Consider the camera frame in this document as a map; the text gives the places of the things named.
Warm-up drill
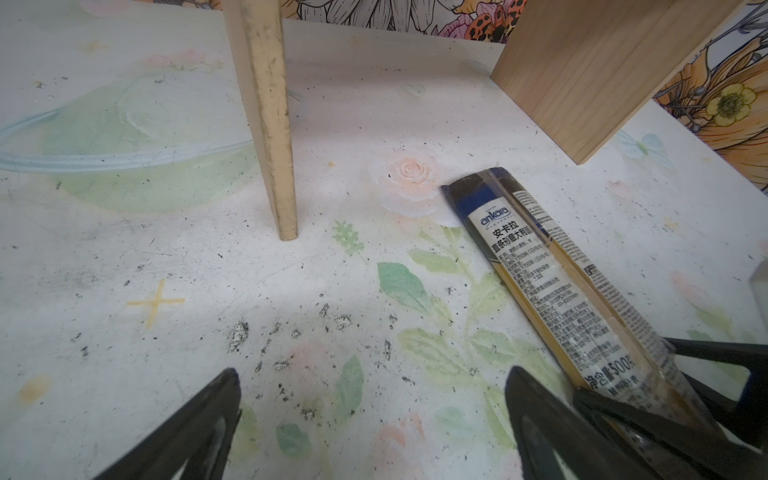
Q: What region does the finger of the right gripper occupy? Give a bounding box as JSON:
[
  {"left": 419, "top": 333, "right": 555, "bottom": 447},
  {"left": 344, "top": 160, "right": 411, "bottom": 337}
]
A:
[
  {"left": 665, "top": 337, "right": 767, "bottom": 447},
  {"left": 573, "top": 388, "right": 767, "bottom": 479}
]

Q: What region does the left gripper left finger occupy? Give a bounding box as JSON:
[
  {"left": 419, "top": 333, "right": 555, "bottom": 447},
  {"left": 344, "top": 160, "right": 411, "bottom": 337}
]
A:
[{"left": 97, "top": 368, "right": 241, "bottom": 479}]

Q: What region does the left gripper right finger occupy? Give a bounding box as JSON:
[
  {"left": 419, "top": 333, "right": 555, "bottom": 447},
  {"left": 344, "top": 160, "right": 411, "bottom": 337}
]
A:
[{"left": 505, "top": 366, "right": 654, "bottom": 479}]

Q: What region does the clear spaghetti bag blue end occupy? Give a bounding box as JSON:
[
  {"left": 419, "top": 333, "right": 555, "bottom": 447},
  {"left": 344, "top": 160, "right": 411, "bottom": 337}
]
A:
[{"left": 441, "top": 167, "right": 719, "bottom": 433}]

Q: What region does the wooden two-tier shelf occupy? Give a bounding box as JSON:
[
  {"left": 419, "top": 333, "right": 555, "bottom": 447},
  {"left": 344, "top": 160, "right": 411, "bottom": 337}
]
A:
[{"left": 223, "top": 1, "right": 742, "bottom": 241}]

